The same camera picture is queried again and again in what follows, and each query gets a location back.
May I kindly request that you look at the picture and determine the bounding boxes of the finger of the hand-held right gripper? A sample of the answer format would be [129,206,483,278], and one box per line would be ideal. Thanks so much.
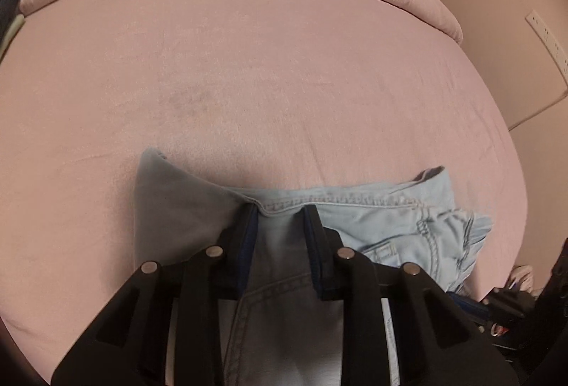
[449,294,489,320]

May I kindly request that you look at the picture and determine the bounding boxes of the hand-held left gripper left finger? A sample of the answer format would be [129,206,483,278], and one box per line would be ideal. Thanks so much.
[51,204,260,386]

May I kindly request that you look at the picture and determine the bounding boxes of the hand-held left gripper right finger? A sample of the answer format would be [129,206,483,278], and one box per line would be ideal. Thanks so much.
[302,204,520,386]

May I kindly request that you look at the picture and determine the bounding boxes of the light blue strawberry pants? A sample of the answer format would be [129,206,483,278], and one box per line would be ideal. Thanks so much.
[135,148,495,386]

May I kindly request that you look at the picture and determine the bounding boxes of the white pink slipper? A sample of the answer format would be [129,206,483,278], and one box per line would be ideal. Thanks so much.
[508,264,540,293]

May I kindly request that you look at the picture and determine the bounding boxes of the pink bed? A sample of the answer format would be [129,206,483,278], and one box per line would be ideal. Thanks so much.
[0,0,529,386]

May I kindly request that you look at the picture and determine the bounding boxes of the folded light green garment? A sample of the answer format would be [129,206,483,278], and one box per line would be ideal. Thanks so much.
[0,13,25,59]

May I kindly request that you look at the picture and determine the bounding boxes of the folded dark jeans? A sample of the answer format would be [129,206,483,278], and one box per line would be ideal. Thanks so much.
[0,0,24,36]

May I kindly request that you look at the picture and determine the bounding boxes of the white wall socket strip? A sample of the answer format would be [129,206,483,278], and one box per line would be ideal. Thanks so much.
[526,11,568,74]

